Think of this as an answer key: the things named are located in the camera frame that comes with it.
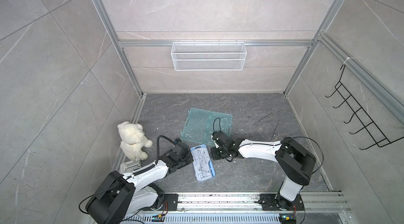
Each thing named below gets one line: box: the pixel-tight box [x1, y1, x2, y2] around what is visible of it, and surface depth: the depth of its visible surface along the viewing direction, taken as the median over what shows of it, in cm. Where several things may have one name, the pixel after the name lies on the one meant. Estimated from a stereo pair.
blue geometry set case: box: [189, 144, 216, 182], surface depth 86 cm
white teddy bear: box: [117, 121, 153, 161], surface depth 81 cm
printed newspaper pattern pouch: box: [119, 159, 143, 175], surface depth 85 cm
